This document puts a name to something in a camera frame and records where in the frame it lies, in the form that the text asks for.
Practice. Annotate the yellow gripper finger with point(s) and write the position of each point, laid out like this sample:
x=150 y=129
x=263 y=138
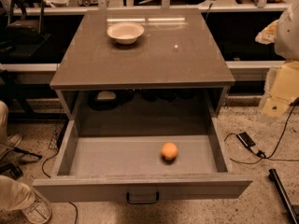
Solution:
x=281 y=89
x=267 y=34

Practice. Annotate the orange fruit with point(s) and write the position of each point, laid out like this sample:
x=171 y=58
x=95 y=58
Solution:
x=169 y=151

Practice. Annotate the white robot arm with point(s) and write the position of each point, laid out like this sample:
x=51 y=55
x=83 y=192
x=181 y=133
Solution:
x=287 y=34

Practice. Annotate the grey cabinet with counter top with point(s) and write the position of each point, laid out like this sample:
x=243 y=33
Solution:
x=173 y=72

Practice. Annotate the open grey top drawer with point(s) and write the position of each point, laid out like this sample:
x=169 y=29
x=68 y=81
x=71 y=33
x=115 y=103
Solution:
x=103 y=164

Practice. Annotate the black power adapter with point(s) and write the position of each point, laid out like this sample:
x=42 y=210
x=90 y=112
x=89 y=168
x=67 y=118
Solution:
x=245 y=139

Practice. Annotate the black pole on floor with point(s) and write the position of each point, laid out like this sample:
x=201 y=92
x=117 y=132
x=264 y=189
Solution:
x=292 y=210

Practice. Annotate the white bowl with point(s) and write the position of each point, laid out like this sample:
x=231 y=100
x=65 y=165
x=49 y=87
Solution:
x=125 y=33

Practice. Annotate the black chair at left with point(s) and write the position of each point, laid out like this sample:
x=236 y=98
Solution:
x=25 y=27

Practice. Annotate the white mesh sneaker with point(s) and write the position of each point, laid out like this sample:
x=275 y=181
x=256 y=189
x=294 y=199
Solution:
x=39 y=212

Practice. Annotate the beige trouser leg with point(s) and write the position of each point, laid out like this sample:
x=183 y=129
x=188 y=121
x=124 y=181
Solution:
x=14 y=195

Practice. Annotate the black drawer handle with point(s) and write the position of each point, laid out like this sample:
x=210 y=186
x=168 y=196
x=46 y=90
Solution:
x=139 y=199

